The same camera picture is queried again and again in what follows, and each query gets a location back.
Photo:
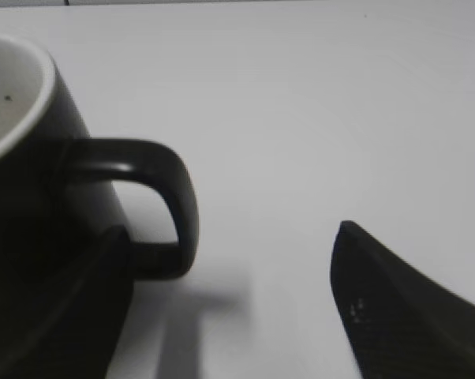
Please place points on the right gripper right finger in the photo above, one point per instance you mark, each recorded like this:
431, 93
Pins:
399, 323

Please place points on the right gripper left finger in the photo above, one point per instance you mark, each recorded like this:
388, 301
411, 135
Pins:
68, 325

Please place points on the black ceramic mug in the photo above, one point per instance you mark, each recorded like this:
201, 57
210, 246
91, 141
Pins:
56, 193

